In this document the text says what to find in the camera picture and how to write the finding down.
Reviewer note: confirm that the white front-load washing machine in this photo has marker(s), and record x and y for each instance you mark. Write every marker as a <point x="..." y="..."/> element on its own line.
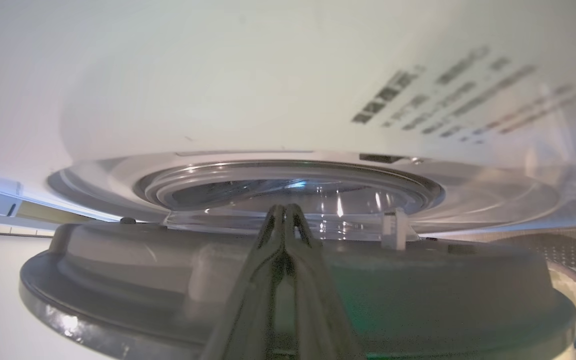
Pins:
<point x="218" y="75"/>

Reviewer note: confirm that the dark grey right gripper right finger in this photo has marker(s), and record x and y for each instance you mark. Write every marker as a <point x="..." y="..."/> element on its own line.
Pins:
<point x="318" y="310"/>

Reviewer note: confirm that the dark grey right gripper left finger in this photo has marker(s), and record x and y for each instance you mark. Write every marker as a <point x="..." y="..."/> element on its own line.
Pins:
<point x="248" y="300"/>

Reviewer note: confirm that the washing machine door with glass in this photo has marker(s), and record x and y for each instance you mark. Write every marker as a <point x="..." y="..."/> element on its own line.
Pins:
<point x="418" y="290"/>

